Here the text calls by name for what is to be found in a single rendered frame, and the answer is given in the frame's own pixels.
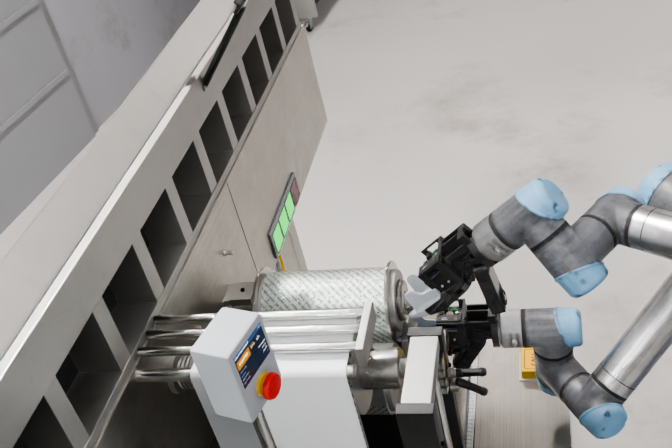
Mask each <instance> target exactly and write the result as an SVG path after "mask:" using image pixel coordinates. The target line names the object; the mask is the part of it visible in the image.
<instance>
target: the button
mask: <svg viewBox="0 0 672 448"><path fill-rule="evenodd" d="M521 373H522V378H536V375H535V359H534V350H533V348H522V349H521Z"/></svg>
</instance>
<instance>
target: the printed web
mask: <svg viewBox="0 0 672 448"><path fill-rule="evenodd" d="M385 269H386V267H367V268H347V269H327V270H307V271H287V272H270V273H268V274H267V276H266V278H265V280H264V283H263V287H262V294H261V311H282V310H309V309H336V308H363V307H364V304H365V301H373V305H374V309H375V313H376V317H377V319H376V324H375V329H374V334H373V339H372V344H371V345H372V348H374V347H373V343H394V341H393V340H392V339H391V337H390V335H389V332H388V329H387V325H386V319H385V311H384V275H385ZM347 381H348V384H349V388H350V391H351V394H352V398H353V401H354V405H355V408H356V412H357V415H358V419H359V422H360V425H361V429H362V432H363V436H364V439H365V443H366V446H367V448H369V445H368V442H367V438H366V435H365V431H364V428H363V424H362V421H361V417H360V414H359V411H358V407H357V404H356V400H355V395H354V388H353V379H347ZM394 413H395V412H391V411H390V409H389V407H388V404H387V400H386V396H385V392H384V389H373V394H372V400H371V404H370V407H369V410H368V412H367V413H366V414H365V415H393V414H394Z"/></svg>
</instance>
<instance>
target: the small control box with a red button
mask: <svg viewBox="0 0 672 448"><path fill-rule="evenodd" d="M190 354H191V356H192V359H193V361H194V363H195V366H196V368H197V370H198V373H199V375H200V377H201V380H202V382H203V384H204V387H205V389H206V392H207V394H208V396H209V399H210V401H211V403H212V406H213V408H214V410H215V413H216V414H218V415H221V416H225V417H229V418H233V419H237V420H242V421H246V422H250V423H252V422H254V421H255V419H256V418H257V416H258V414H259V413H260V411H261V410H262V408H263V406H264V405H265V403H266V402H267V400H273V399H275V398H276V397H277V396H278V394H279V392H280V389H281V373H280V370H279V367H278V364H277V361H276V358H275V356H274V353H273V350H272V347H271V344H270V341H269V338H268V336H267V333H266V330H265V327H264V324H263V321H262V318H261V316H260V314H259V313H256V312H250V311H244V310H239V309H233V308H227V307H223V308H221V310H220V311H219V312H218V313H217V315H216V316H215V317H214V319H213V320H212V321H211V323H210V324H209V325H208V327H207V328H206V329H205V331H204V332H203V333H202V335H201V336H200V337H199V339H198V340H197V341H196V342H195V344H194V345H193V346H192V348H191V349H190Z"/></svg>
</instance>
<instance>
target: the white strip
mask: <svg viewBox="0 0 672 448"><path fill-rule="evenodd" d="M347 361H348V359H335V360H286V361H277V364H278V367H279V370H280V373H281V389H280V392H279V394H278V396H277V397H276V398H275V399H273V400H267V402H266V403H265V405H264V406H263V408H262V409H263V412H264V414H265V417H266V420H267V422H268V425H269V427H270V430H271V433H272V435H273V438H274V441H275V443H276V446H277V448H367V446H366V443H365V439H364V436H363V432H362V429H361V425H360V422H359V419H358V415H357V412H356V408H355V405H354V401H353V398H352V394H351V391H350V388H349V384H348V381H347V379H355V378H356V366H355V365H347ZM135 380H136V382H185V381H192V384H193V386H194V388H195V390H196V393H197V395H198V397H199V400H200V402H201V404H202V406H203V409H204V411H205V413H206V416H207V418H208V420H209V423H210V425H211V427H212V429H213V432H214V434H215V436H216V439H217V441H218V443H219V445H220V448H262V446H261V443H260V441H259V438H258V435H257V433H256V430H255V428H254V425H253V423H250V422H246V421H242V420H237V419H233V418H229V417H225V416H221V415H218V414H216V413H215V410H214V408H213V406H212V403H211V401H210V399H209V396H208V394H207V392H206V389H205V387H204V384H203V382H202V380H201V377H200V375H199V373H198V370H197V368H196V366H195V363H194V364H193V366H192V368H148V369H137V370H136V371H135Z"/></svg>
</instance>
